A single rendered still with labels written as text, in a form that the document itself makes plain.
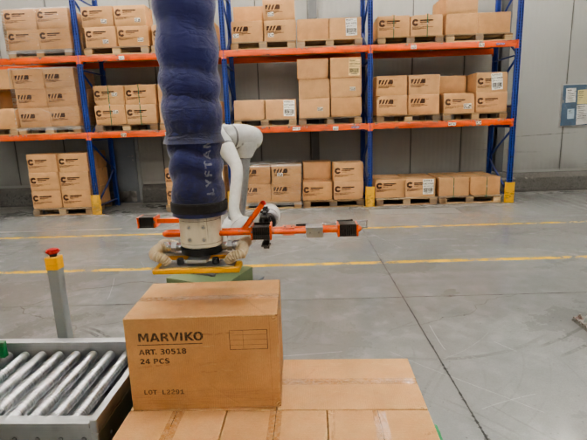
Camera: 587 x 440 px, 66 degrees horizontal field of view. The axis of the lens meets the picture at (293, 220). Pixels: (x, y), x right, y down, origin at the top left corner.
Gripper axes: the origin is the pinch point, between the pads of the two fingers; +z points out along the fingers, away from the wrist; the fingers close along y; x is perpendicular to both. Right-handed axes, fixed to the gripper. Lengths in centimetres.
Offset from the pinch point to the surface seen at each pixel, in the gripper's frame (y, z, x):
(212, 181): -22.0, 6.4, 18.7
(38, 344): 65, -33, 123
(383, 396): 69, 13, -47
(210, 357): 46, 18, 22
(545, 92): -88, -841, -545
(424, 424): 69, 31, -59
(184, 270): 11.2, 14.6, 30.3
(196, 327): 33.6, 18.3, 26.4
